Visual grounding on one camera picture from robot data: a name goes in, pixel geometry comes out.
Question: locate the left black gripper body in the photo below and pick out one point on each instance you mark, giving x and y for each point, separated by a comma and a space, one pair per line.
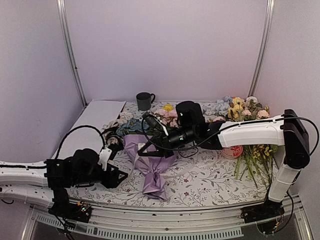
108, 182

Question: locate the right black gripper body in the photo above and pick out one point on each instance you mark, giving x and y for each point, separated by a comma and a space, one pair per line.
190, 133

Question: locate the pink wrapping paper sheet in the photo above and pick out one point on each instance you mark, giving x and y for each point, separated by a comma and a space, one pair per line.
153, 168

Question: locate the blue hydrangea stem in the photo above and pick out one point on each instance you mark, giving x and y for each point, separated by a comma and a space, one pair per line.
133, 126

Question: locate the yellow flower stem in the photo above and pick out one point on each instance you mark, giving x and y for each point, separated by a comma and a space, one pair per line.
168, 107

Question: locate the white printed ribbon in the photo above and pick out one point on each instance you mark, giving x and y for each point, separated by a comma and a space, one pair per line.
202, 160

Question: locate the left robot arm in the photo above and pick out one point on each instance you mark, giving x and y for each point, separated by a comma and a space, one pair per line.
46, 182

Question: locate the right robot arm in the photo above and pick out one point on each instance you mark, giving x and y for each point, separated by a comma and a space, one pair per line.
286, 130

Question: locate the pile of fake flowers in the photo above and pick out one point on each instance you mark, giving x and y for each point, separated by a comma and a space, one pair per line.
256, 160

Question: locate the red patterned bowl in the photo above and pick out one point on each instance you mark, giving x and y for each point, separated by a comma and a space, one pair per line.
232, 152

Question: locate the dark grey mug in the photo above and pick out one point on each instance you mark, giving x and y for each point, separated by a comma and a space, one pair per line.
144, 100

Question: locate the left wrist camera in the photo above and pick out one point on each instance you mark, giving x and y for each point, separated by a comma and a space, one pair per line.
104, 156

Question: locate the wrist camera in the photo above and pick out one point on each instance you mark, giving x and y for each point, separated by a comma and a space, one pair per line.
104, 156
154, 123

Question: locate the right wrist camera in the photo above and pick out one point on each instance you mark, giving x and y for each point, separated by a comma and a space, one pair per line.
154, 123

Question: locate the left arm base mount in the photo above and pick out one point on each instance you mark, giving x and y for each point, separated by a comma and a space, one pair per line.
80, 211

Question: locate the front aluminium rail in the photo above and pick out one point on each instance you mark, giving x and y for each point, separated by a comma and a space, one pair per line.
216, 222

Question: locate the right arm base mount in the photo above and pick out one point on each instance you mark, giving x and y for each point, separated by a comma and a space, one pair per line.
267, 209

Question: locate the right aluminium frame post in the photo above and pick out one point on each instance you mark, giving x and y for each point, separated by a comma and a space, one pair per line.
270, 4

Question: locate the aluminium frame post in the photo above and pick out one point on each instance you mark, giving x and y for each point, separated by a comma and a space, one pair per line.
270, 4
61, 7

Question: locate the left aluminium frame post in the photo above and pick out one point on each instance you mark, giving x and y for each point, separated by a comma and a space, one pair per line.
61, 7

